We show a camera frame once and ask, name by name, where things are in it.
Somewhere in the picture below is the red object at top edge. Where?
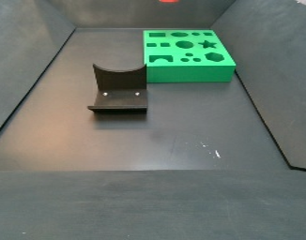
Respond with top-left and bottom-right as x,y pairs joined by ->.
158,0 -> 180,3

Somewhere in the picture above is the green shape sorter block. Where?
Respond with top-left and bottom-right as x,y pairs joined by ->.
144,29 -> 236,83

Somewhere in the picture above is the black curved holder bracket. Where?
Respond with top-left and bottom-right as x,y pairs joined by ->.
89,65 -> 149,113

